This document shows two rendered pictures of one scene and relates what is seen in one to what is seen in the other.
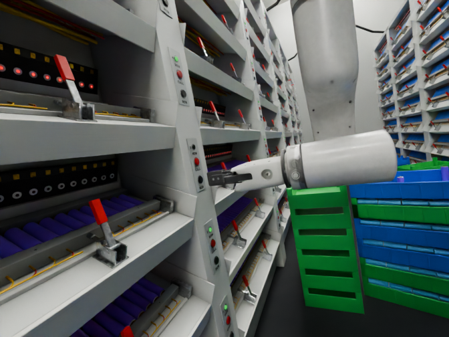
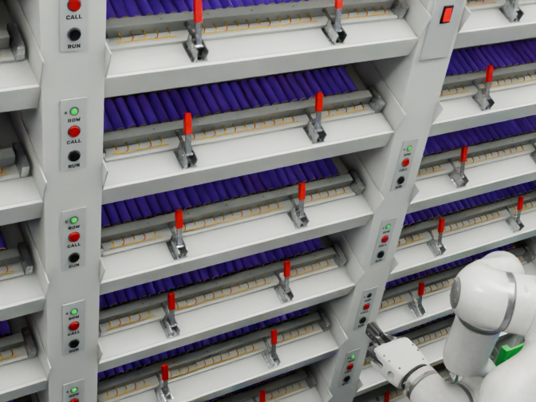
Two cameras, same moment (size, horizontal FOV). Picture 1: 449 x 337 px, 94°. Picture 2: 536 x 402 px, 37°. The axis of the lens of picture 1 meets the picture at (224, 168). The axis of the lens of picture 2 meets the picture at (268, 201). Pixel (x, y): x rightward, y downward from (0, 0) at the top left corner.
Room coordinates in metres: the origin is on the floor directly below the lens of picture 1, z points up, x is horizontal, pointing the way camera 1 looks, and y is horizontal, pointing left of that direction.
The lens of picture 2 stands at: (-0.91, -0.40, 1.88)
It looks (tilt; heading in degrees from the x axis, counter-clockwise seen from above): 34 degrees down; 29
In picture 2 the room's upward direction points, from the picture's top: 9 degrees clockwise
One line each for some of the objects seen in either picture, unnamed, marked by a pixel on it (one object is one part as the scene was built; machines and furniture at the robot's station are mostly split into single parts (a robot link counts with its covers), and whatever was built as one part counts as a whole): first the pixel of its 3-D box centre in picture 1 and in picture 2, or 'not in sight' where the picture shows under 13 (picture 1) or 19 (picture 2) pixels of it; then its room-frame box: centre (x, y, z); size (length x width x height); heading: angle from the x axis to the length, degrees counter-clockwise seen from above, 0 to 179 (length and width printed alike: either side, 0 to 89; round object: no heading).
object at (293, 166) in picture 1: (295, 167); (419, 383); (0.39, -0.13, 0.61); 0.09 x 0.03 x 0.08; 155
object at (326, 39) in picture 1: (331, 99); (470, 364); (0.40, -0.22, 0.72); 0.16 x 0.09 x 0.30; 155
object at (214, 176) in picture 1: (219, 178); (372, 338); (0.45, 0.02, 0.61); 0.07 x 0.03 x 0.03; 65
